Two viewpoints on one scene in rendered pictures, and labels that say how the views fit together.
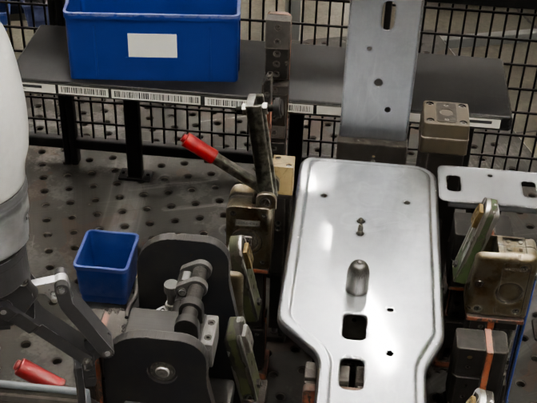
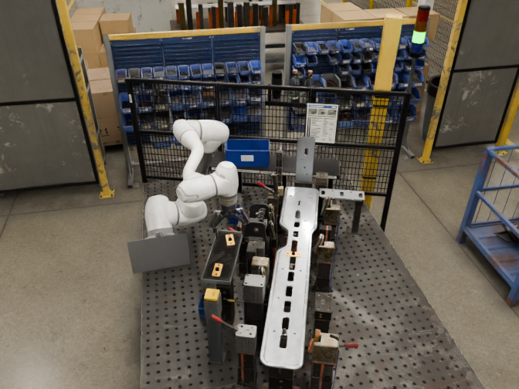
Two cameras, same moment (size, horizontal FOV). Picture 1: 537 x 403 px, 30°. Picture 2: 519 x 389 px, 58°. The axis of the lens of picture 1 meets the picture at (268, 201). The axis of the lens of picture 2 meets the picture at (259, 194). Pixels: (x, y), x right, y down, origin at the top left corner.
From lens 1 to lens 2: 1.45 m
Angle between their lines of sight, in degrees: 2
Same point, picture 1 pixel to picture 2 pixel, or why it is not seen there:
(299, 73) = (285, 164)
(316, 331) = (288, 225)
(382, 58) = (305, 161)
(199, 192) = (258, 195)
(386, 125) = (306, 177)
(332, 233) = (292, 204)
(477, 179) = (329, 191)
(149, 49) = (246, 159)
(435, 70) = (320, 163)
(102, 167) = not seen: hidden behind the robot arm
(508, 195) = (336, 195)
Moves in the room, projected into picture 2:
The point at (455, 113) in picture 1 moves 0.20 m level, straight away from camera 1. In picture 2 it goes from (323, 175) to (328, 160)
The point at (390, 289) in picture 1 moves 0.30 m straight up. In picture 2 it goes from (305, 216) to (308, 174)
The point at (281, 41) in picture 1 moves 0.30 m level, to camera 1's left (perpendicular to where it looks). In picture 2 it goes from (279, 157) to (235, 156)
